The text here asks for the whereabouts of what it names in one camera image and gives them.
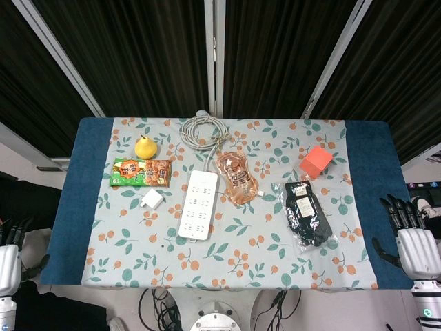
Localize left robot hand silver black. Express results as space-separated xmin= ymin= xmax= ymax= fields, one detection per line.
xmin=0 ymin=217 xmax=50 ymax=296

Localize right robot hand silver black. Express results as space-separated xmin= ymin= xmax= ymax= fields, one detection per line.
xmin=371 ymin=194 xmax=441 ymax=281

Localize white power adapter cube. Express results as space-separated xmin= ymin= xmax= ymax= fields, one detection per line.
xmin=139 ymin=188 xmax=167 ymax=210

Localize grey round robot base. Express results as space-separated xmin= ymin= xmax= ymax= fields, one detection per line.
xmin=189 ymin=301 xmax=242 ymax=331

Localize white power strip with cable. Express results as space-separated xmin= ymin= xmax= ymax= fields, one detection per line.
xmin=177 ymin=170 xmax=220 ymax=243

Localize black gloves in plastic bag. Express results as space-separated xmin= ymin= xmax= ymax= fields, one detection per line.
xmin=271 ymin=179 xmax=337 ymax=254

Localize blue table cover cloth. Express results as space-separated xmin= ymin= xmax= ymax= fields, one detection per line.
xmin=40 ymin=117 xmax=414 ymax=290

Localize orange red cube box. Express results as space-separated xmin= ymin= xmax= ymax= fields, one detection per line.
xmin=298 ymin=145 xmax=334 ymax=179

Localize green orange snack packet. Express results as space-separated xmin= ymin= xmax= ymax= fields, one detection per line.
xmin=110 ymin=157 xmax=172 ymax=188

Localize yellow pear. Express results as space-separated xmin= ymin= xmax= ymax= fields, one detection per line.
xmin=134 ymin=134 xmax=158 ymax=160

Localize floral leaf print tablecloth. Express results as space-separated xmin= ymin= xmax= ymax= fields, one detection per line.
xmin=81 ymin=117 xmax=379 ymax=290

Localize black pleated curtain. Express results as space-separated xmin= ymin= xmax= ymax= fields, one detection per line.
xmin=32 ymin=0 xmax=209 ymax=119
xmin=223 ymin=0 xmax=359 ymax=120
xmin=309 ymin=0 xmax=441 ymax=165
xmin=0 ymin=0 xmax=94 ymax=158

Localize orange drink pouch with spout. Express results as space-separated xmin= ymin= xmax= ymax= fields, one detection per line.
xmin=215 ymin=150 xmax=265 ymax=207

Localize black cable bundle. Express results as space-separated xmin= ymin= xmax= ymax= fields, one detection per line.
xmin=139 ymin=288 xmax=183 ymax=331
xmin=265 ymin=289 xmax=302 ymax=331

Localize white metal frame post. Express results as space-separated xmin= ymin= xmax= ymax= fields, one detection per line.
xmin=301 ymin=0 xmax=373 ymax=120
xmin=204 ymin=0 xmax=227 ymax=117
xmin=12 ymin=0 xmax=106 ymax=118

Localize grey cable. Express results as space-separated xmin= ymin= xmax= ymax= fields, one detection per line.
xmin=179 ymin=110 xmax=231 ymax=172

